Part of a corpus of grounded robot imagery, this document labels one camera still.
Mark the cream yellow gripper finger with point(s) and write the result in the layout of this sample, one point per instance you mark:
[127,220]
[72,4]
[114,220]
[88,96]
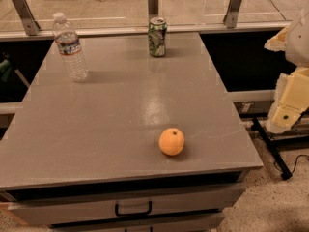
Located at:
[291,99]
[277,42]

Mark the clear plastic water bottle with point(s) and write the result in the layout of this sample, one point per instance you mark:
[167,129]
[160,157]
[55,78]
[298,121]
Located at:
[70,48]

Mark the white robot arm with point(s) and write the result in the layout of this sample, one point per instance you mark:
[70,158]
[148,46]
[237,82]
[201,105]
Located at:
[297,41]

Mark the black metal stand leg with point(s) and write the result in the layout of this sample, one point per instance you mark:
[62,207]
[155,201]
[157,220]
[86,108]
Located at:
[286,173]

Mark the grey horizontal railing ledge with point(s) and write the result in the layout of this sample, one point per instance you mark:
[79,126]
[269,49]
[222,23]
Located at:
[142,30]

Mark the green soda can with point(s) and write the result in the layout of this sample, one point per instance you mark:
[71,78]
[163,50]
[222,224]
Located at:
[156,35]

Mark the grey cabinet upper drawer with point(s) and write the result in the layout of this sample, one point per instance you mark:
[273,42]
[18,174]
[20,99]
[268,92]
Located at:
[97,207]

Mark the grey cabinet drawer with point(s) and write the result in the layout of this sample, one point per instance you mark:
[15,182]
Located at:
[97,207]
[180,223]

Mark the orange fruit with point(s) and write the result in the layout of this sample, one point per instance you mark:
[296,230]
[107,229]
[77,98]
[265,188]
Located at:
[171,142]

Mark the grey cabinet lower drawer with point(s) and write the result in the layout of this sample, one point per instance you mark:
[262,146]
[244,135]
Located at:
[180,223]

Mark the green object at left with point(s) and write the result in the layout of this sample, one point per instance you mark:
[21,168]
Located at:
[5,69]

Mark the right metal railing post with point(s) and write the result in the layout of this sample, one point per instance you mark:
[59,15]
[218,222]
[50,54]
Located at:
[231,17]

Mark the metal railing post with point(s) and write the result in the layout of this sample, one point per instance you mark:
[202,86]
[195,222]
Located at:
[231,17]
[153,8]
[30,25]

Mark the middle metal railing post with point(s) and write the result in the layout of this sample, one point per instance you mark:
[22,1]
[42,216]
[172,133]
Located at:
[153,8]

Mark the black drawer handle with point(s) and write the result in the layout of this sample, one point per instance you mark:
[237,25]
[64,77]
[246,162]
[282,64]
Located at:
[133,210]

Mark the left metal railing post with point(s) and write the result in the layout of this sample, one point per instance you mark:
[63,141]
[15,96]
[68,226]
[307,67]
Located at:
[30,25]

